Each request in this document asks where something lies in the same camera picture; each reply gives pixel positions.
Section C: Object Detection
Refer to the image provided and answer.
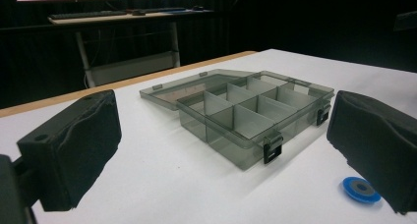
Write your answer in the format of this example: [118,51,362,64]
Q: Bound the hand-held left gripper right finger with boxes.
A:
[326,89,417,215]

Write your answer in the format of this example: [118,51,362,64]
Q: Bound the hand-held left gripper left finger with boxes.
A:
[17,88,123,212]

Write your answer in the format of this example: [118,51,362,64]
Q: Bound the clear grey compartment box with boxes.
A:
[139,68,335,171]

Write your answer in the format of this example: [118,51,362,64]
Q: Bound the desk with white legs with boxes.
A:
[47,9,214,88]

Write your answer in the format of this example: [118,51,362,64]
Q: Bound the black keyboard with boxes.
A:
[48,10,128,21]

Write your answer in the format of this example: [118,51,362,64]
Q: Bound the blue round disc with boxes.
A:
[342,176,383,204]

